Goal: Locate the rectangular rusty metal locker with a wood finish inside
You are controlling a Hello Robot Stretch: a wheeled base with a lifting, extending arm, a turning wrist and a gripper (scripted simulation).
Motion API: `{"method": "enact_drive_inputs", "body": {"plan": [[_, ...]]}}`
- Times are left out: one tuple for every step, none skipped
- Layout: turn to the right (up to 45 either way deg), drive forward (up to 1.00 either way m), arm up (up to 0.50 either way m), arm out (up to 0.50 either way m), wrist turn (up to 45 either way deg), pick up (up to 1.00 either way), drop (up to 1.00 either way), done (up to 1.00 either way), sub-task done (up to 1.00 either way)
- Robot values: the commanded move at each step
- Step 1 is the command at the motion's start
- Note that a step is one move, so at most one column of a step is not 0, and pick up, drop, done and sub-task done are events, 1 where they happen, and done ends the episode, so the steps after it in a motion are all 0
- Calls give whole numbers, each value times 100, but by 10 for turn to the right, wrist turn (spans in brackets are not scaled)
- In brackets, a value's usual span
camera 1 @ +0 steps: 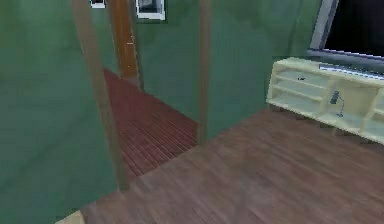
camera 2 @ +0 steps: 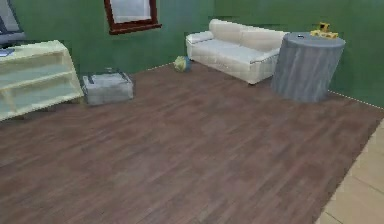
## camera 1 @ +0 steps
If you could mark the brown wooden room door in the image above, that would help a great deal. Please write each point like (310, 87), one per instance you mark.
(125, 43)

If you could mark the cream open shelf unit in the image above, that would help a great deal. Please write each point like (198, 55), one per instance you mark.
(300, 95)

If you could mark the small black object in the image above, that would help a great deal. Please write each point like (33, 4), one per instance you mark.
(301, 79)

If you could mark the small white framed picture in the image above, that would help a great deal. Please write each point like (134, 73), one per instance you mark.
(98, 3)

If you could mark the small grey desk lamp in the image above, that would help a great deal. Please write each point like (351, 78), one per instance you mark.
(336, 100)

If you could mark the cream furniture corner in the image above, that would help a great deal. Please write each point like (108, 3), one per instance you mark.
(71, 218)

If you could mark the grey framed television set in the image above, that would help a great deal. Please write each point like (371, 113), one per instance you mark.
(356, 30)

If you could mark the white framed wall picture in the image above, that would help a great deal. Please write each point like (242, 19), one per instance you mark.
(150, 8)

